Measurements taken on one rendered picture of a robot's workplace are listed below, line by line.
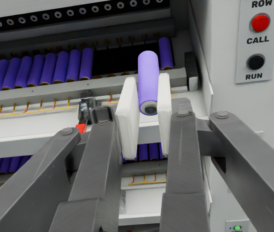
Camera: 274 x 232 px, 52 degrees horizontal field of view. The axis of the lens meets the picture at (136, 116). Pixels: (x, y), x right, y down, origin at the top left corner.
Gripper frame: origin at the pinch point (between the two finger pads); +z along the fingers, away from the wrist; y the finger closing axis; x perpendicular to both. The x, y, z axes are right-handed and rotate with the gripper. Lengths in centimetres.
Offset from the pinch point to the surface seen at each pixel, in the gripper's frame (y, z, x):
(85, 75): -10.1, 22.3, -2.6
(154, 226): -4, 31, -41
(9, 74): -22.6, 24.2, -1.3
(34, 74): -18.4, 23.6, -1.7
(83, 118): -9.4, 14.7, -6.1
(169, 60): 2.2, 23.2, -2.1
